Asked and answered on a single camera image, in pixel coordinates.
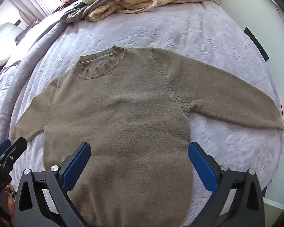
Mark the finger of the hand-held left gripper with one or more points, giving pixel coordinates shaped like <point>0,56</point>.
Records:
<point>2,146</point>
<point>16,147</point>

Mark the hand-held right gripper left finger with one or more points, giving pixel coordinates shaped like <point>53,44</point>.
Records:
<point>77,163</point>

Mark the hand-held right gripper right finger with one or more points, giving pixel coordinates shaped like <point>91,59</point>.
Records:
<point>202,167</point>

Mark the brown knit sweater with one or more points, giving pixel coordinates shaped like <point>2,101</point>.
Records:
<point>132,113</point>

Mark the white round pillow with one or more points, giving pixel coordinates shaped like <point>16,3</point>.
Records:
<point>1,54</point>

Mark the grey lavender comforter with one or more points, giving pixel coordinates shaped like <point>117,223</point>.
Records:
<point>37,42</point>

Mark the grey quilted mat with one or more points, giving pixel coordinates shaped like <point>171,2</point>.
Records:
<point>7,29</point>

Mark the lavender embossed blanket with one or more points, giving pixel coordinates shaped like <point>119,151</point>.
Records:
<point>179,33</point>

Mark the lavender pleated curtain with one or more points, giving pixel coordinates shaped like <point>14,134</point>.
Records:
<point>33,0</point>

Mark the grey knit garment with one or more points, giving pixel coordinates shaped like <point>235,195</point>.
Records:
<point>78,11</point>

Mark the small black wall plate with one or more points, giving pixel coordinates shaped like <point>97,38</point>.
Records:
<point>18,22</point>

